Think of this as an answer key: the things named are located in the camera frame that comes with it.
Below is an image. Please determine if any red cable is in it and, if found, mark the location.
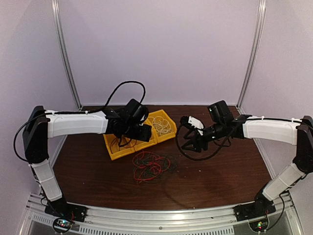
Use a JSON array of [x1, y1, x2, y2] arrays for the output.
[[132, 151, 172, 185], [109, 136, 137, 154]]

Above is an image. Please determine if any front aluminium rail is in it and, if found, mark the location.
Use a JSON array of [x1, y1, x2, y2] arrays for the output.
[[17, 193, 304, 235]]

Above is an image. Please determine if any aluminium frame post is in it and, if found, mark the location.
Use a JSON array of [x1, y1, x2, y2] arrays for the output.
[[51, 0, 82, 109], [236, 0, 267, 110]]

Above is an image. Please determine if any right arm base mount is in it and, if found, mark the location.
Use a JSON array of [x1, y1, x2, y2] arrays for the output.
[[233, 202, 276, 233]]

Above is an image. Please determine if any left camera black cable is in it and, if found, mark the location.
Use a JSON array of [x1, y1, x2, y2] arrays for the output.
[[88, 81, 147, 116]]

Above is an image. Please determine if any camera black cable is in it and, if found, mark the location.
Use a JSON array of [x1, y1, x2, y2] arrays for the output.
[[175, 122, 233, 162], [88, 81, 147, 116]]

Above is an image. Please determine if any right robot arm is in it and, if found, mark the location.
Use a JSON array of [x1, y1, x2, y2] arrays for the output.
[[177, 100, 313, 216]]

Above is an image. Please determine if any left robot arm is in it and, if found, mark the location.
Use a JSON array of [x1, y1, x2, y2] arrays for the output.
[[19, 99, 152, 217]]

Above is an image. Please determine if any right camera black cable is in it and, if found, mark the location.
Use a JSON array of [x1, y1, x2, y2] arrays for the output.
[[175, 122, 233, 162]]

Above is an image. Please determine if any yellow three-compartment bin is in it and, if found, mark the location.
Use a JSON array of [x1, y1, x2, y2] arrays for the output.
[[103, 110, 177, 161]]

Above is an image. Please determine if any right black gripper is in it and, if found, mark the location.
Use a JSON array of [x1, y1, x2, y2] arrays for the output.
[[181, 121, 225, 153]]

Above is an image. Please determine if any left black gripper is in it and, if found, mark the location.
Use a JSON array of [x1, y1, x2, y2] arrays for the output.
[[123, 121, 152, 142]]

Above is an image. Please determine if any green cable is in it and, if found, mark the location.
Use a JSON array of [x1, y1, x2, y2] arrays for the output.
[[134, 154, 179, 183]]

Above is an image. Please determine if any long white cable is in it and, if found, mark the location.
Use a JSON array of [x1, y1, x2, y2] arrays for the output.
[[149, 115, 173, 135]]

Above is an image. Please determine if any left aluminium frame post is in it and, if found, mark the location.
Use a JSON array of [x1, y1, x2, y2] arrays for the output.
[[51, 0, 82, 109]]

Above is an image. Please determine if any right aluminium frame post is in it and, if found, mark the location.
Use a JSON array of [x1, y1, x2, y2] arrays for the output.
[[236, 0, 267, 110]]

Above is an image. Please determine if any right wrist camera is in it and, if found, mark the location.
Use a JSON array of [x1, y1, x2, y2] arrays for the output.
[[180, 116, 204, 136]]

